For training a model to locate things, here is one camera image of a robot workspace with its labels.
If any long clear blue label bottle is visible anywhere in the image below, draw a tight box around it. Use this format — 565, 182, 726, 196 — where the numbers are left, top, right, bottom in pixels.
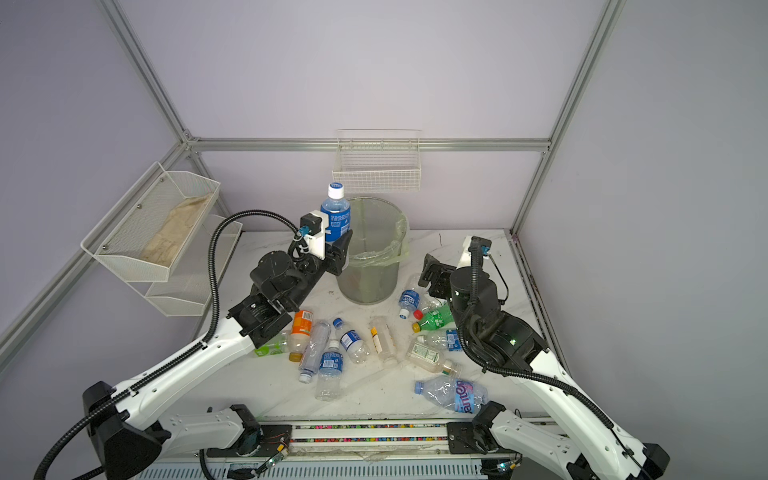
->
321, 182, 351, 243

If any large crushed purple label bottle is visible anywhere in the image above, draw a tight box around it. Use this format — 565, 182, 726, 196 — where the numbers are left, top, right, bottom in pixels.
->
413, 377, 490, 414

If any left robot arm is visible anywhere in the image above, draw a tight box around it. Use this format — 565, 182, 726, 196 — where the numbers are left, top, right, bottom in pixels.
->
83, 232, 353, 479

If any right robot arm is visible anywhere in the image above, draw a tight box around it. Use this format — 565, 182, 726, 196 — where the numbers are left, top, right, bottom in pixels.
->
419, 253, 670, 479

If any grey mesh waste bin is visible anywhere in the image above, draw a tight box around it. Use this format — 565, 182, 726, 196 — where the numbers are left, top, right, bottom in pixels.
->
337, 197, 409, 305

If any red label crushed bottle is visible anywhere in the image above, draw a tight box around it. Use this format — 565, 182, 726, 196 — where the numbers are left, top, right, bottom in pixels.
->
413, 295, 445, 320

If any green soda bottle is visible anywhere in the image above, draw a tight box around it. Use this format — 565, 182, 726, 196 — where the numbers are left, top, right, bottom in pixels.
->
412, 303, 454, 333

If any blue label bottle right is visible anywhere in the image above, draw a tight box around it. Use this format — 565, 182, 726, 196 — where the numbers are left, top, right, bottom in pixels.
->
416, 329, 462, 352

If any orange label bottle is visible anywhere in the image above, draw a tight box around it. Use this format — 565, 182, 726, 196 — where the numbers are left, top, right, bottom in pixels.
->
288, 310, 314, 363

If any clear yellow label bottle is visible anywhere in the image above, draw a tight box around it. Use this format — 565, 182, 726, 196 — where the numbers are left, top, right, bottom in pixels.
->
369, 316, 398, 368

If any crushed clear bottle white cap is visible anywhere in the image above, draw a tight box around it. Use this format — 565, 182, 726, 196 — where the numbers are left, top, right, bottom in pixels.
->
298, 321, 333, 384

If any small blue label bottle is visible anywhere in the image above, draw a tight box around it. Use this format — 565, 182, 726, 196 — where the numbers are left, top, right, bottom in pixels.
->
332, 318, 370, 364

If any green label clear bottle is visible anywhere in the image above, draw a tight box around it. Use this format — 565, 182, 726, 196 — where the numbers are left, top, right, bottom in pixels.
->
254, 332, 288, 357

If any upright blue label bottle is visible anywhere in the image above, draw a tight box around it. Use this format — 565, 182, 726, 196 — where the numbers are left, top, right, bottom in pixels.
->
315, 340, 344, 401

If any beige cloth in shelf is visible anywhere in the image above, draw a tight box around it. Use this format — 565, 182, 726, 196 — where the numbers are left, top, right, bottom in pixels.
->
140, 194, 211, 267

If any white mesh two-tier shelf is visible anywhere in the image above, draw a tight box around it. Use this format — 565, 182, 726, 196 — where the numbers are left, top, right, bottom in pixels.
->
81, 163, 224, 317

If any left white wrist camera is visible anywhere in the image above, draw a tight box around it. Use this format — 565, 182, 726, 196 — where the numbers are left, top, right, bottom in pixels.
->
299, 210, 329, 260

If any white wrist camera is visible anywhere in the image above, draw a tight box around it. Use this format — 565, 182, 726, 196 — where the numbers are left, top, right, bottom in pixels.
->
457, 235, 492, 268
299, 210, 329, 260

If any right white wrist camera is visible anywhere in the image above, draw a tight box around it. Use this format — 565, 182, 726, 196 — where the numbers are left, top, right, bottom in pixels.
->
457, 235, 492, 268

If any white wire wall basket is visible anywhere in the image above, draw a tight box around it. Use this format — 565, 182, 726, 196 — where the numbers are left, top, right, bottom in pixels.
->
332, 129, 422, 194

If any right black cable conduit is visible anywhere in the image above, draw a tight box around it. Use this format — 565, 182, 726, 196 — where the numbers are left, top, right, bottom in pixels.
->
458, 239, 643, 475

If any black cable conduit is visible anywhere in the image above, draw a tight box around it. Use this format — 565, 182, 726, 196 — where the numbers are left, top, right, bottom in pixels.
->
32, 209, 300, 480
458, 239, 643, 475

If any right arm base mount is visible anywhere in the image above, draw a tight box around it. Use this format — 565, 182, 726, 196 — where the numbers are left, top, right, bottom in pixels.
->
446, 422, 499, 455

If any aluminium front rail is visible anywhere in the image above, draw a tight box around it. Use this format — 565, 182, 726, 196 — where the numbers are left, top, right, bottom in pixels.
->
116, 416, 616, 464

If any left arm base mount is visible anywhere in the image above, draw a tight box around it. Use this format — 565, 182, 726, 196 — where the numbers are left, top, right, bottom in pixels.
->
206, 424, 293, 458

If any left black cable conduit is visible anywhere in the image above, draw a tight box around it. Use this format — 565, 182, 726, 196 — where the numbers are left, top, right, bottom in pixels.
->
32, 209, 300, 480

